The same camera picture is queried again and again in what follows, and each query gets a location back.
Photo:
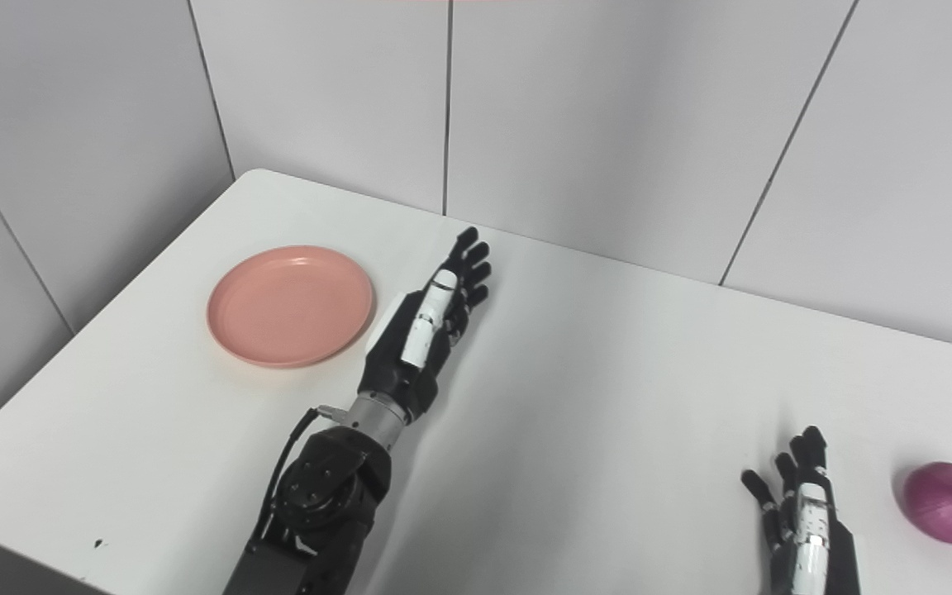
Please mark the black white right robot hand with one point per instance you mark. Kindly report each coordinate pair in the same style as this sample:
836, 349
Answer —
835, 554

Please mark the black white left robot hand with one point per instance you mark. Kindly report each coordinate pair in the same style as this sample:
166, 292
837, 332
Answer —
397, 364

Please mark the pink round plate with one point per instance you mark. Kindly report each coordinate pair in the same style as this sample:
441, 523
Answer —
290, 306

